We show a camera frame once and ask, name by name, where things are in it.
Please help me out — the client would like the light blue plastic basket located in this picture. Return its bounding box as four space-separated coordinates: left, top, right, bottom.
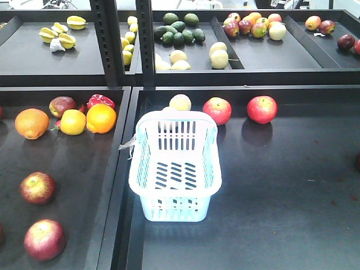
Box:
125 110 222 222

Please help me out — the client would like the pale yellow pear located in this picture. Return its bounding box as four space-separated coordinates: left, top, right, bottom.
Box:
169 94 191 111

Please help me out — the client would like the red apple centre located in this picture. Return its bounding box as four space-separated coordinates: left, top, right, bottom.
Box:
202 97 232 126

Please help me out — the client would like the orange near divider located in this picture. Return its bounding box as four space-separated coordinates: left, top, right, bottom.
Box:
86 103 117 134

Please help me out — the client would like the red apple right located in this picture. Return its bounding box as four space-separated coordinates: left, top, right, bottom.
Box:
247 96 278 124

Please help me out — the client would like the red bell pepper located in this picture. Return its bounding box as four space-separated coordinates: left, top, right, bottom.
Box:
87 94 115 109

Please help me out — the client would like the upper black produce tray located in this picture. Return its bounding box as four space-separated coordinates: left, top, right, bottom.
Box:
1 2 359 89

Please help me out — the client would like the yellow apple by oranges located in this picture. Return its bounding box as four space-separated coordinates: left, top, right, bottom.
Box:
60 109 86 136

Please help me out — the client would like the red chili pepper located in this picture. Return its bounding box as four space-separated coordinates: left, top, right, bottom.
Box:
51 120 61 131

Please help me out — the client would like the red apple by pepper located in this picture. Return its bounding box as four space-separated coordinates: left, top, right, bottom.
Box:
48 96 77 119

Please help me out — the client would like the black wooden produce stand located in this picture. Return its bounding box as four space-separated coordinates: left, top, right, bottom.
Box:
1 85 359 269

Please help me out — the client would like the orange with navel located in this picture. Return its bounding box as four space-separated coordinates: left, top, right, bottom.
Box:
15 108 50 140

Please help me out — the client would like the red-green apple upper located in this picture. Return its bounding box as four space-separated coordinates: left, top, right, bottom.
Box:
19 171 56 205

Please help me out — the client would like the white garlic bulb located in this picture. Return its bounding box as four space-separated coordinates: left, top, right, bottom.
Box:
49 38 66 52

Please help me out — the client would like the red apple lower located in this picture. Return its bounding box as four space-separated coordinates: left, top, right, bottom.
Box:
24 219 67 262

